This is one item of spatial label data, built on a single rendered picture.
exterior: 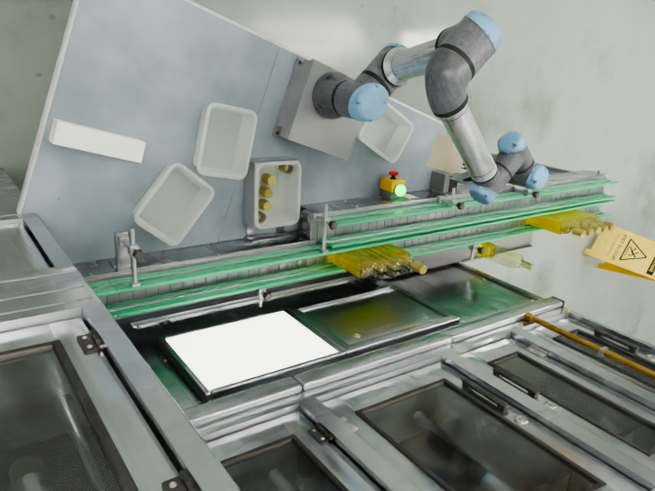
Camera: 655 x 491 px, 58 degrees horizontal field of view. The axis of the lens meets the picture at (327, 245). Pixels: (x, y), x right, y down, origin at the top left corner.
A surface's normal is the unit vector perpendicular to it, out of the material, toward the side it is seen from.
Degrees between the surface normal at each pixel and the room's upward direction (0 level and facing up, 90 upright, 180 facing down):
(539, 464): 90
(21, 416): 90
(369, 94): 8
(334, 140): 0
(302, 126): 0
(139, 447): 90
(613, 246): 76
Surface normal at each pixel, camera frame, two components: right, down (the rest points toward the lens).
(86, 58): 0.57, 0.29
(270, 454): 0.05, -0.94
